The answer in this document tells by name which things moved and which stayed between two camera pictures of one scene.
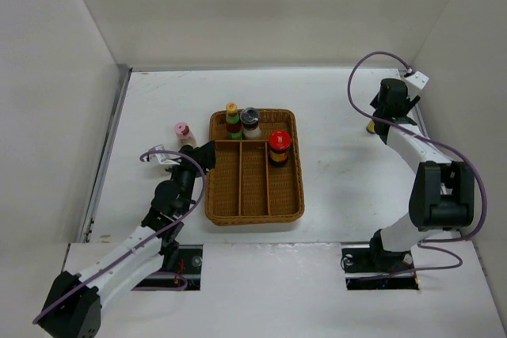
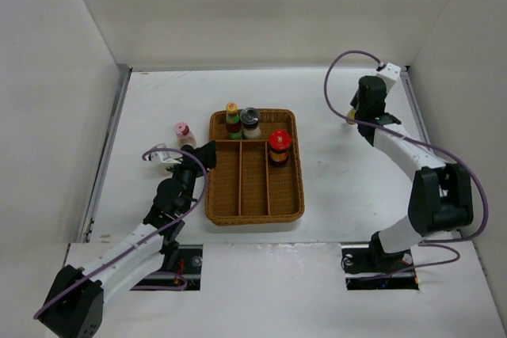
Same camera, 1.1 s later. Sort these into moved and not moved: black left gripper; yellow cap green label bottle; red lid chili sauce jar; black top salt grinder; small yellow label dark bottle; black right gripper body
Moved: black right gripper body; small yellow label dark bottle
Not moved: black left gripper; yellow cap green label bottle; black top salt grinder; red lid chili sauce jar
